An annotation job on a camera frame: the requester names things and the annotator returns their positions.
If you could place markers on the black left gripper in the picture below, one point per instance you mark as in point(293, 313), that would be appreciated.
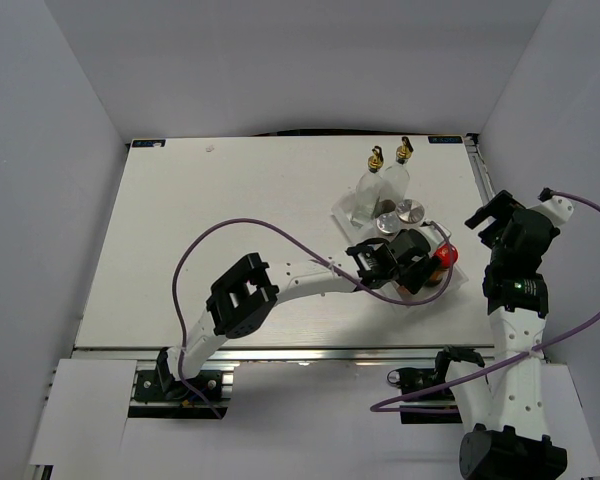
point(417, 276)

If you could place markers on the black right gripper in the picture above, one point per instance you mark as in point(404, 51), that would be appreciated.
point(500, 207)

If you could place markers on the red-lidded chili sauce jar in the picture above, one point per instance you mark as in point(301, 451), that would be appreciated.
point(446, 255)

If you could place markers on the small jar with white lid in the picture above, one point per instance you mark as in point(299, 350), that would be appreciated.
point(388, 224)

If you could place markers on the white shaker with silver lid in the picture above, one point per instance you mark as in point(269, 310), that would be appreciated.
point(410, 213)

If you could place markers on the glass bottle with dark sauce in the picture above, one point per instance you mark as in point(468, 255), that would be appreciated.
point(396, 179)

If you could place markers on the clear glass oil bottle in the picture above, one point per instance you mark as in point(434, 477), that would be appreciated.
point(368, 189)

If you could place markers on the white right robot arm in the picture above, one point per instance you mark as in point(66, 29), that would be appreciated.
point(501, 406)

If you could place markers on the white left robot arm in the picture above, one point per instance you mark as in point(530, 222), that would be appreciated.
point(241, 299)

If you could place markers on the white plastic organizer rack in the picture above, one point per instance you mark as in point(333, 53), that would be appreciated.
point(341, 211)

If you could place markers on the blue right corner sticker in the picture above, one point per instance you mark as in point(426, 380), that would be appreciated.
point(445, 139)

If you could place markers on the blue corner sticker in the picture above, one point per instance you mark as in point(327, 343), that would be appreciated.
point(445, 139)
point(148, 143)

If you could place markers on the blue left corner sticker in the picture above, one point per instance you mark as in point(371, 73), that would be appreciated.
point(148, 143)

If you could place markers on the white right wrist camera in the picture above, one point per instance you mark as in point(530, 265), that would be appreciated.
point(558, 209)

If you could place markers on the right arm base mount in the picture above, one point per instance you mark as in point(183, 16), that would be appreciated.
point(408, 379)

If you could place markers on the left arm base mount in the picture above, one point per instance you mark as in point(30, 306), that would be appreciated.
point(156, 394)

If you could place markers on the aluminium table frame rail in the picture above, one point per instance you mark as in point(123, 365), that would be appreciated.
point(275, 354)

